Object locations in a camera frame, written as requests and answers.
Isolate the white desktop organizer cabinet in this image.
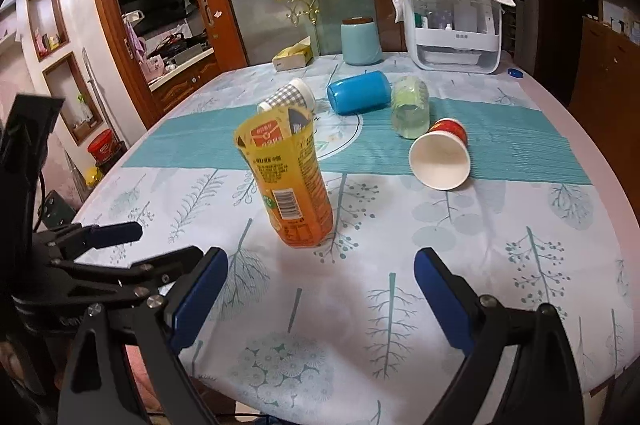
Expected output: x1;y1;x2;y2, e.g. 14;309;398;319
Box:
400;0;506;74

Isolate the leaf patterned tablecloth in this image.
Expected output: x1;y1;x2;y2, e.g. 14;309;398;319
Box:
78;54;639;424

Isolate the grey checked paper cup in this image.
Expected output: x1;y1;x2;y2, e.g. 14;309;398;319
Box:
257;78;316;113

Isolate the yellow tissue box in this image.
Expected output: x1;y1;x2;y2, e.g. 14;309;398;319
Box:
272;41;312;72

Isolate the green translucent plastic cup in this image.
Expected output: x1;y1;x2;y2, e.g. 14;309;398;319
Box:
390;75;431;140

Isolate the red paper cup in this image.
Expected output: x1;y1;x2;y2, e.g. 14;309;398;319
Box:
409;118;471;191

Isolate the blue plastic cup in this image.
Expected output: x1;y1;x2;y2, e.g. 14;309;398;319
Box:
326;71;392;115

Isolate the dark wooden sideboard cabinet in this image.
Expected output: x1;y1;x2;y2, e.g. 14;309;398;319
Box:
570;18;640;212

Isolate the teal ceramic jar wooden lid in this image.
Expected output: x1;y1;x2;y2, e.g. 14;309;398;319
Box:
341;17;383;66

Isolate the small blue bottle cap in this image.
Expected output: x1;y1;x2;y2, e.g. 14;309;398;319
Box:
508;68;523;78

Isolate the red bucket on floor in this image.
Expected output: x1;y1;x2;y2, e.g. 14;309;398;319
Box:
87;128;119;164

